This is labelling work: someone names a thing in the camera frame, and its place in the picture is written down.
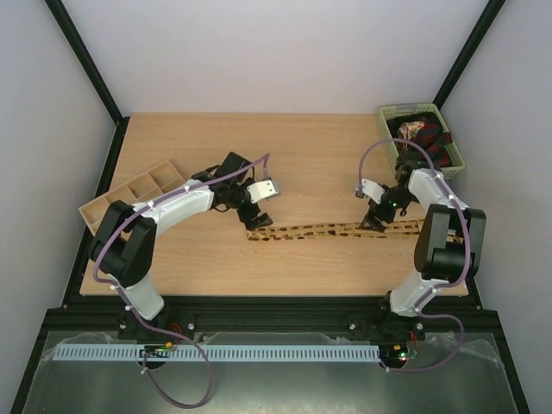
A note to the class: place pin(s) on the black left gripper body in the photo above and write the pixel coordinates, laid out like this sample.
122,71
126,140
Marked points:
247,216

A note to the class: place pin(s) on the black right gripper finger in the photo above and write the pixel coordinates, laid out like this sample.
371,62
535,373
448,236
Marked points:
380,226
367,222

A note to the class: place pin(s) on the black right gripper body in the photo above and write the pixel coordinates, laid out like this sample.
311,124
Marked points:
377,214

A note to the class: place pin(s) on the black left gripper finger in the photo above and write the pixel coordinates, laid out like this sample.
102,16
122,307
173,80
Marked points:
251,226
262,221

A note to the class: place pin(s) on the yellow beetle print tie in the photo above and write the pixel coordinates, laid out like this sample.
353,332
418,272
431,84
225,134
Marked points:
409,229

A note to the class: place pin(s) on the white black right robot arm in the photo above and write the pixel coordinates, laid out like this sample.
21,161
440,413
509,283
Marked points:
449,244

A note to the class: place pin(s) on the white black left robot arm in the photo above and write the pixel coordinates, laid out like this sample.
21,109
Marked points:
122,249

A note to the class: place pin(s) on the floral patterned tie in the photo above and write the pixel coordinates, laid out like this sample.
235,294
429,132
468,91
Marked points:
409,131

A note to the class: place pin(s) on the green perforated plastic basket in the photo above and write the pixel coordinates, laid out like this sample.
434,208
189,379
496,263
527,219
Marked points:
392,116

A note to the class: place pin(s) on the wooden compartment tray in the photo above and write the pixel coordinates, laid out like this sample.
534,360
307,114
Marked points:
150,184

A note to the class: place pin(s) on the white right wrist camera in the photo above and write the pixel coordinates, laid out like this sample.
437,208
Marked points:
369,189

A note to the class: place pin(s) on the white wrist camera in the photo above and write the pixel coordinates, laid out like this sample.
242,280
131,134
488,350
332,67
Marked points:
263,190
369,189

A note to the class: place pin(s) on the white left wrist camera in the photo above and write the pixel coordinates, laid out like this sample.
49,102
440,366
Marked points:
263,190

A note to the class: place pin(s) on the black aluminium frame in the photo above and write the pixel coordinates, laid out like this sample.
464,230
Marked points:
269,314

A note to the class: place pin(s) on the light blue slotted cable duct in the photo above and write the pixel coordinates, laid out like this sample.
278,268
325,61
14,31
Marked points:
218,353

